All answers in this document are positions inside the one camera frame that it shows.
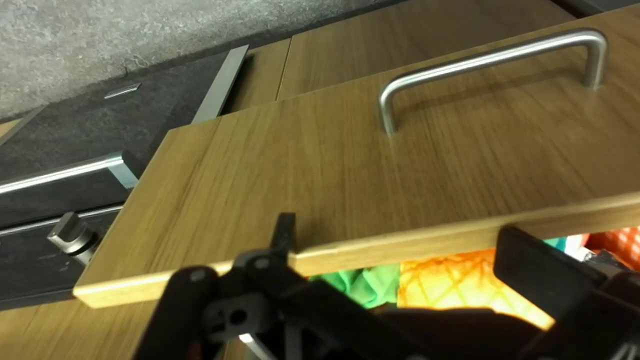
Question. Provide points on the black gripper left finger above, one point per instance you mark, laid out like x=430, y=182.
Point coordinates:
x=200, y=313

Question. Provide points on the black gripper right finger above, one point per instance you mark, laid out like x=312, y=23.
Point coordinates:
x=566, y=287

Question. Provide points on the wooden drawer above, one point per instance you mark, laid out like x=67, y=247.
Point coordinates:
x=333, y=187

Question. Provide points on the dark grey drawer dishwasher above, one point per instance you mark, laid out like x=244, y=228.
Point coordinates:
x=81, y=127

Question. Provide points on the teal striped cloth toy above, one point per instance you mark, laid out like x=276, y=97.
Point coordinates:
x=566, y=245

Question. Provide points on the red white checkered liner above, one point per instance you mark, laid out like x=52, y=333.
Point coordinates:
x=616, y=242

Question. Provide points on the green cloth toy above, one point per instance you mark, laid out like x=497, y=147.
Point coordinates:
x=360, y=283

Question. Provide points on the narrow wooden filler panel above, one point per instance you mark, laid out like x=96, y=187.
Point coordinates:
x=256, y=73

